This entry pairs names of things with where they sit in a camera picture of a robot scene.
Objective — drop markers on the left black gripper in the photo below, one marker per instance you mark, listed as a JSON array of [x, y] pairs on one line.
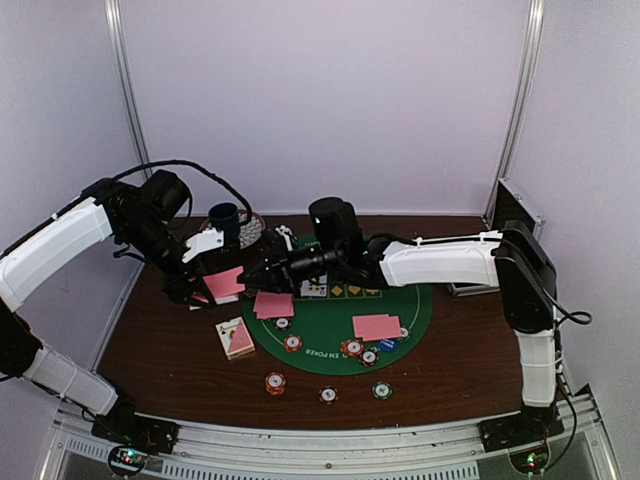
[[170, 283]]

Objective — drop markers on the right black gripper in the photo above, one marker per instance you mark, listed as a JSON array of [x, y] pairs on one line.
[[274, 268]]

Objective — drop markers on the red-backed card stack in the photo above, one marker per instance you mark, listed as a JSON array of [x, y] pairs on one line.
[[218, 289]]

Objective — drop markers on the single red-backed playing card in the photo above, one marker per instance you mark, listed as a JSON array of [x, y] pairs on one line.
[[273, 297]]

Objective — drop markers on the face-up card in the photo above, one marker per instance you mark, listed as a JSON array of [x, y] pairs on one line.
[[314, 287]]

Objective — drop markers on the red-backed playing card deck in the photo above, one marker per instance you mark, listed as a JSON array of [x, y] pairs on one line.
[[235, 338]]

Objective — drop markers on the red tan 5 chip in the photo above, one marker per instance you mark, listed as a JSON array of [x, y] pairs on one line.
[[293, 343]]

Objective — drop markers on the red tan chip stack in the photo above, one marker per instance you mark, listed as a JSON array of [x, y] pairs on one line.
[[275, 383]]

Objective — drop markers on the red tan 5 chips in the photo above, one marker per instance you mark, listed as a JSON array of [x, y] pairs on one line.
[[352, 348]]

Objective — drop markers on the blue small blind button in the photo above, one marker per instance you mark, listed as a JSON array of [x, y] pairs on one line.
[[388, 345]]

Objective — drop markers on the green 20 chip stack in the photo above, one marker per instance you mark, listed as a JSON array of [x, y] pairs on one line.
[[382, 390]]

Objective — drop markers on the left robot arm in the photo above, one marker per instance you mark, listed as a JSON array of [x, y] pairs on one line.
[[134, 216]]

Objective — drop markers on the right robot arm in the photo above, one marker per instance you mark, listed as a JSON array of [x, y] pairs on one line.
[[507, 261]]

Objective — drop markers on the floral patterned saucer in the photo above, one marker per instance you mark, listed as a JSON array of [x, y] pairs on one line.
[[250, 233]]

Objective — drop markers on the dark blue mug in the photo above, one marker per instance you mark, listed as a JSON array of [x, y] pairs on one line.
[[225, 217]]

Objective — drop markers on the round green poker mat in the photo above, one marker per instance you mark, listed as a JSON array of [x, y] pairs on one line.
[[324, 323]]

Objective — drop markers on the aluminium poker chip case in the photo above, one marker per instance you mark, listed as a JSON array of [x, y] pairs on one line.
[[509, 205]]

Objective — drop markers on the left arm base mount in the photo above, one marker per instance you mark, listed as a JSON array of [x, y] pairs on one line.
[[134, 447]]

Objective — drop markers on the aluminium front rail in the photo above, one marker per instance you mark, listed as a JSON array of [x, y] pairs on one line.
[[453, 450]]

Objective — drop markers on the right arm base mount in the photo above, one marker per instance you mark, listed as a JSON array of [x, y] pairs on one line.
[[525, 439]]

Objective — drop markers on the right aluminium frame post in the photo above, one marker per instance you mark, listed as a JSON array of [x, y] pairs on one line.
[[527, 69]]

